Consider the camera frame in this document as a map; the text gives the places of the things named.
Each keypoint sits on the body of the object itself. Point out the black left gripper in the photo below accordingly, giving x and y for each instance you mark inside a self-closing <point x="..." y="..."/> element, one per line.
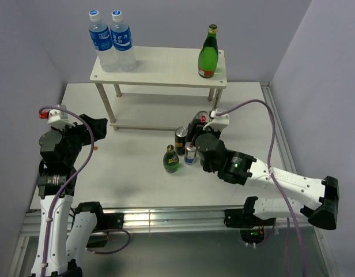
<point x="98" y="126"/>

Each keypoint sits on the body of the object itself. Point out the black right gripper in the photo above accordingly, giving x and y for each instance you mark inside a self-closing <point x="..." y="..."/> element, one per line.
<point x="196" y="127"/>

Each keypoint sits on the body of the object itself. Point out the silver blue energy can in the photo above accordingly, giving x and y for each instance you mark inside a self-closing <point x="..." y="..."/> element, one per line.
<point x="190" y="153"/>
<point x="202" y="116"/>

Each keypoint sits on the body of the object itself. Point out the short green Perrier bottle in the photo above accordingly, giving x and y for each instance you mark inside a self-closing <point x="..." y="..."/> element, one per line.
<point x="171" y="160"/>

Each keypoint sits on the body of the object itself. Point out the tall green Perrier bottle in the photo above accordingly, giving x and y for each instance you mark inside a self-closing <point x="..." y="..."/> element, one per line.
<point x="208" y="56"/>

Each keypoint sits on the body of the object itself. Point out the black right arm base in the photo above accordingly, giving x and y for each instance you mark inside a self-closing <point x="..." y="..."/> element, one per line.
<point x="252" y="228"/>

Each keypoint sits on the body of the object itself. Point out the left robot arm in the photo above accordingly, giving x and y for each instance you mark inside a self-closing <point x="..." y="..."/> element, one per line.
<point x="60" y="247"/>

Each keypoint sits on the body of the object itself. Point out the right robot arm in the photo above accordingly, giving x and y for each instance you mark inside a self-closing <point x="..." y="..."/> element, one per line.
<point x="302" y="197"/>

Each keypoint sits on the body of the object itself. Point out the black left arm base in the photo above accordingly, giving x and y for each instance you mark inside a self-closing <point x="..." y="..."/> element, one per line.
<point x="109" y="221"/>

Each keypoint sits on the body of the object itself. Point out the white two-tier shelf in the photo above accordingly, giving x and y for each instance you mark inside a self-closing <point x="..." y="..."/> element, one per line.
<point x="164" y="92"/>

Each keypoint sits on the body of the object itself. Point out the black yellow can rear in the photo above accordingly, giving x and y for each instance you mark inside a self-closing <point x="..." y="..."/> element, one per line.
<point x="180" y="140"/>

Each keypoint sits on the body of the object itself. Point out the left clear water bottle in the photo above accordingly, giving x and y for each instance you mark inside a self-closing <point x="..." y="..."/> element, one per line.
<point x="102" y="42"/>

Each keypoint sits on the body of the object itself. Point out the clear water bottle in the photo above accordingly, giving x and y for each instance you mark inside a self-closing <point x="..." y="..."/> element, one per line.
<point x="122" y="41"/>
<point x="102" y="42"/>

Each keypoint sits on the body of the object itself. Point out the right clear water bottle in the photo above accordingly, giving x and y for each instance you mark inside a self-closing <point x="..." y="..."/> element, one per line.
<point x="122" y="41"/>

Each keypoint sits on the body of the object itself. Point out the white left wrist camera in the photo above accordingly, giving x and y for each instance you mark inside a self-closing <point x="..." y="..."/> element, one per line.
<point x="56" y="118"/>

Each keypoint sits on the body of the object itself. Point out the aluminium frame rail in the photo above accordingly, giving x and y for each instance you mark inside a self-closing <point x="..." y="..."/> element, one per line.
<point x="163" y="220"/>

